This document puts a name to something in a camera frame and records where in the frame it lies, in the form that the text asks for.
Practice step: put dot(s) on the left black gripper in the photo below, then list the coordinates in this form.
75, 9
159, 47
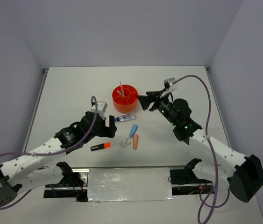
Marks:
109, 131

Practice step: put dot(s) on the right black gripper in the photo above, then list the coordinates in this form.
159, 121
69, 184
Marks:
145, 101

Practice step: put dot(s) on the orange black highlighter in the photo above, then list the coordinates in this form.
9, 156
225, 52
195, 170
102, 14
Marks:
100, 146

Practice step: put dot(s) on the clear bottle blue cap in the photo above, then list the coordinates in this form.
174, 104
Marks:
125, 117

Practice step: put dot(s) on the blue translucent eraser case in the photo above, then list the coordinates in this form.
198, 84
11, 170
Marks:
133, 130

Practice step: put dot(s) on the orange thin highlighter pen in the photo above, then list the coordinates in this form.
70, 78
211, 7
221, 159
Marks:
121, 86

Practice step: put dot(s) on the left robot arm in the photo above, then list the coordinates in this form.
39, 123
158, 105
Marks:
23, 172

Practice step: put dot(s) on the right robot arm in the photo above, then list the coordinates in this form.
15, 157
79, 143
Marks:
244, 173

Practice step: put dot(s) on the orange round compartment organizer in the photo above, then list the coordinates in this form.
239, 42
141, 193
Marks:
129, 102

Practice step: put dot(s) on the orange translucent eraser case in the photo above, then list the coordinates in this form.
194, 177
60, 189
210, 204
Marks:
135, 141

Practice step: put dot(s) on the silver foil tape panel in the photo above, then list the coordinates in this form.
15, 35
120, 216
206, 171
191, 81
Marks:
129, 185

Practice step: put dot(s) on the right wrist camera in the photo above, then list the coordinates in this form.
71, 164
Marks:
170, 85

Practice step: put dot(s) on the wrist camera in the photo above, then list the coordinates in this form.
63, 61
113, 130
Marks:
101, 108
170, 85

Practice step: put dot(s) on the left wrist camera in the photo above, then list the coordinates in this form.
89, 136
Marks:
101, 108

